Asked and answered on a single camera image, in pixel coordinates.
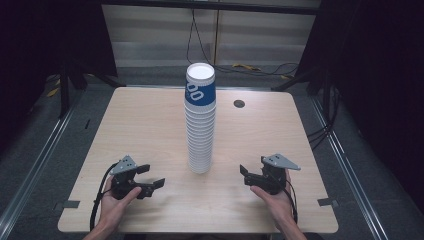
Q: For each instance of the stack of ribbed paper cups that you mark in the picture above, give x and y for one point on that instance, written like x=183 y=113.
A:
x=199 y=133

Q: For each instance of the person's left hand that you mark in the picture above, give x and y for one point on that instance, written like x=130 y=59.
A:
x=111 y=210

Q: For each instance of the black overhead bar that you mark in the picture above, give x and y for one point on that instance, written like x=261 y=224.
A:
x=213 y=6

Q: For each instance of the black metal stand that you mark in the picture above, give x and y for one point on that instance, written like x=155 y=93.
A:
x=300 y=80
x=65 y=90

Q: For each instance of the dark round table grommet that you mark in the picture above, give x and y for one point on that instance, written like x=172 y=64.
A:
x=239 y=103

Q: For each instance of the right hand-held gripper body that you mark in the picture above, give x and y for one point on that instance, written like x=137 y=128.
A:
x=275 y=178

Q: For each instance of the yellow floor tape scrap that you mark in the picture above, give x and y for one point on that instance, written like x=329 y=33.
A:
x=52 y=92
x=246 y=67

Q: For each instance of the metal floor rail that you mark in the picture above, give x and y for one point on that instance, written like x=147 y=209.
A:
x=36 y=166
x=346 y=166

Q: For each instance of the black curtain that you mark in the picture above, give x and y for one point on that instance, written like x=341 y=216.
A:
x=40 y=50
x=376 y=83

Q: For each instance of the grey tape strip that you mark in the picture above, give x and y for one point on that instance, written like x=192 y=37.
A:
x=70 y=204
x=327 y=202

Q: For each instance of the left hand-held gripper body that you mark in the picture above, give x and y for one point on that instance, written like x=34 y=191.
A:
x=124 y=166

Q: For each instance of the person's right hand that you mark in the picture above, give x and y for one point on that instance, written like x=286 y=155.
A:
x=280 y=206

